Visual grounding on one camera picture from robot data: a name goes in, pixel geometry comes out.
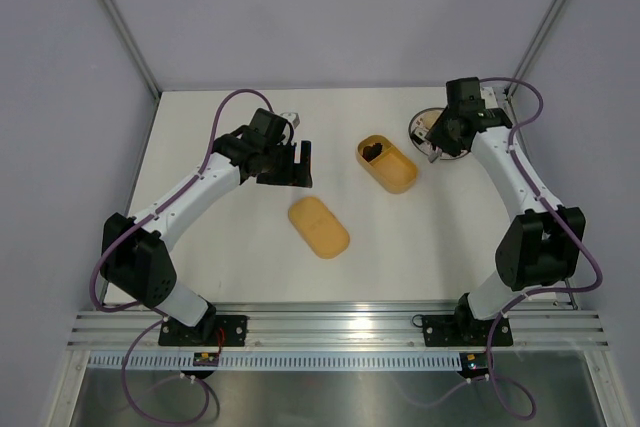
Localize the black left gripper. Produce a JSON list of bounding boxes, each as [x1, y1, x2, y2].
[[258, 139, 311, 187]]

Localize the yellow lunch box base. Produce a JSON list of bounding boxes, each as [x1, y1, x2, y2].
[[356, 134, 418, 194]]

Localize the brown roasted shrimp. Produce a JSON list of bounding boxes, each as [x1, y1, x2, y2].
[[366, 143, 383, 156]]

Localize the stainless steel food tongs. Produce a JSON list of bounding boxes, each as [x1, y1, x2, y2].
[[427, 147, 443, 163]]

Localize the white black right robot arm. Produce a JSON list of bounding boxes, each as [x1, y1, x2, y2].
[[426, 77, 586, 346]]

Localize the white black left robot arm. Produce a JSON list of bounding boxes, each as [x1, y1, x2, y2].
[[98, 108, 313, 346]]

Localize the yellow lunch box lid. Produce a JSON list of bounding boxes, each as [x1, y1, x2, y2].
[[288, 196, 350, 260]]

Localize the round beige bun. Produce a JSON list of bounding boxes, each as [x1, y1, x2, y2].
[[422, 112, 439, 130]]

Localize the white patterned round plate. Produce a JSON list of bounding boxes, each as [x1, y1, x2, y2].
[[408, 107, 470, 161]]

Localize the sushi roll with seaweed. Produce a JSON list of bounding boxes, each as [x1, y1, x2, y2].
[[412, 129, 425, 143]]

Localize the reflective metal front panel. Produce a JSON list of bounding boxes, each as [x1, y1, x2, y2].
[[70, 353, 606, 426]]

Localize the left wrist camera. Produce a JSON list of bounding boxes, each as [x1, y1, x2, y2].
[[280, 112, 300, 129]]

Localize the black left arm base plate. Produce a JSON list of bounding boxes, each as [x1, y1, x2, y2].
[[158, 314, 249, 347]]

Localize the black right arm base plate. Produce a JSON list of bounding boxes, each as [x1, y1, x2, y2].
[[411, 314, 493, 348]]

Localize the right aluminium corner post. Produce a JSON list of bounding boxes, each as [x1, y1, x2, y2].
[[511, 0, 570, 80]]

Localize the aluminium corner post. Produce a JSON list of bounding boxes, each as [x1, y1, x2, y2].
[[511, 0, 570, 80], [97, 0, 162, 103]]

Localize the left aluminium corner post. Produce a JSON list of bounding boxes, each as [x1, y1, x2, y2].
[[97, 0, 162, 103]]

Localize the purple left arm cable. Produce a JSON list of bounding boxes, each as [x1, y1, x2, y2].
[[93, 89, 276, 421]]

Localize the aluminium rail frame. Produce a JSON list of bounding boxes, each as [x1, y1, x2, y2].
[[67, 300, 609, 352]]

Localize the slotted white cable duct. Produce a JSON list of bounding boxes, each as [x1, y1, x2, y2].
[[88, 351, 462, 372]]

